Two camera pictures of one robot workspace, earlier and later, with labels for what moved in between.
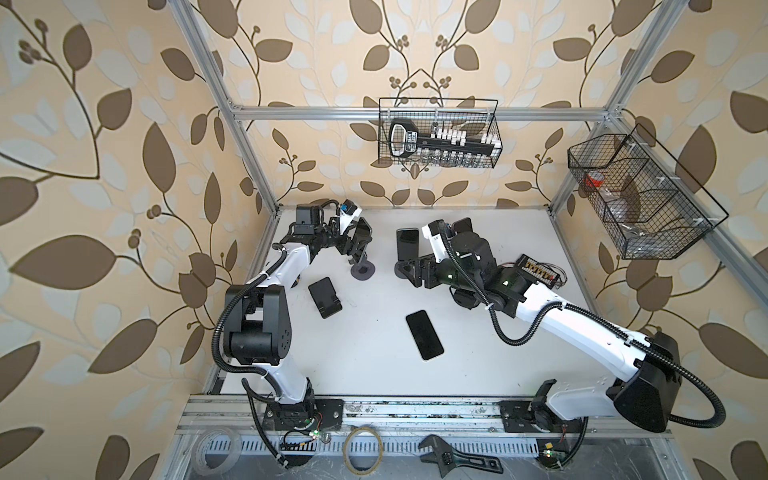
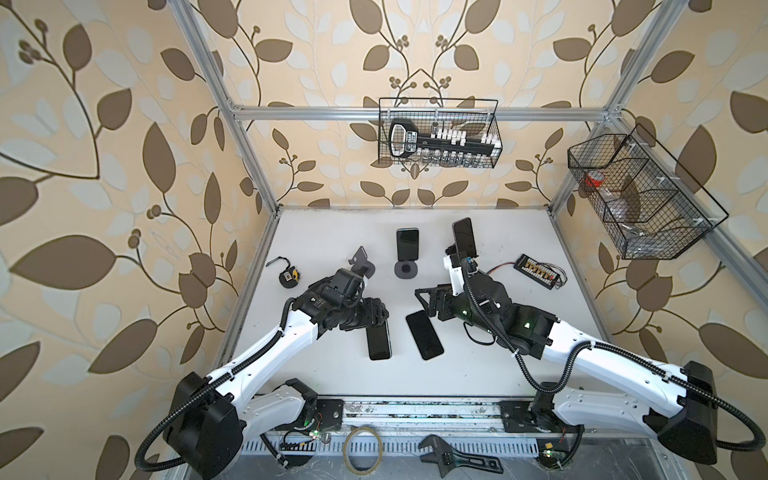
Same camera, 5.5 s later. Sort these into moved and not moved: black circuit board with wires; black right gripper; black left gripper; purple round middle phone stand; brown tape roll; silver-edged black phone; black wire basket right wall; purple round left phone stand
Moved: black left gripper; black right gripper
Not moved: black circuit board with wires; purple round left phone stand; brown tape roll; purple round middle phone stand; silver-edged black phone; black wire basket right wall
